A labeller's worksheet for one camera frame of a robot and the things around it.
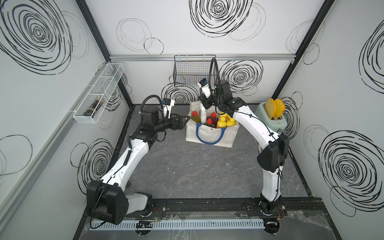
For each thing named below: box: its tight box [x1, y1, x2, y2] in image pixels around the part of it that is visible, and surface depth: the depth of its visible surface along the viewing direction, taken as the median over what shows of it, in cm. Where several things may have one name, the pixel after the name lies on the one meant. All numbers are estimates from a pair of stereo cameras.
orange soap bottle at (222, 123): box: [217, 116, 227, 128], surface depth 86 cm
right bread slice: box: [274, 98, 286, 120], surface depth 92 cm
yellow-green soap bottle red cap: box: [191, 110, 202, 124], surface depth 93 cm
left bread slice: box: [265, 98, 277, 120], surface depth 93 cm
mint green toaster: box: [255, 102, 288, 132], surface depth 93 cm
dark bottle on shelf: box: [83, 98, 104, 118], surface depth 68 cm
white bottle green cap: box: [200, 100, 207, 124], surface depth 91 cm
